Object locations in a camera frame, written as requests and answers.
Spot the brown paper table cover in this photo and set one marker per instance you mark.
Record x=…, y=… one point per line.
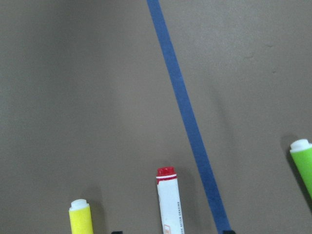
x=87, y=110

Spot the green marker pen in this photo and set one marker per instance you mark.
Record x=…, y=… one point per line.
x=301, y=152

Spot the red capped white marker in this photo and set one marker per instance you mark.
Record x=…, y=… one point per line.
x=169, y=201

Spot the yellow marker pen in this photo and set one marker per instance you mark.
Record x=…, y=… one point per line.
x=80, y=217

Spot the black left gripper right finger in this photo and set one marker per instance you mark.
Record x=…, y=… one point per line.
x=228, y=232

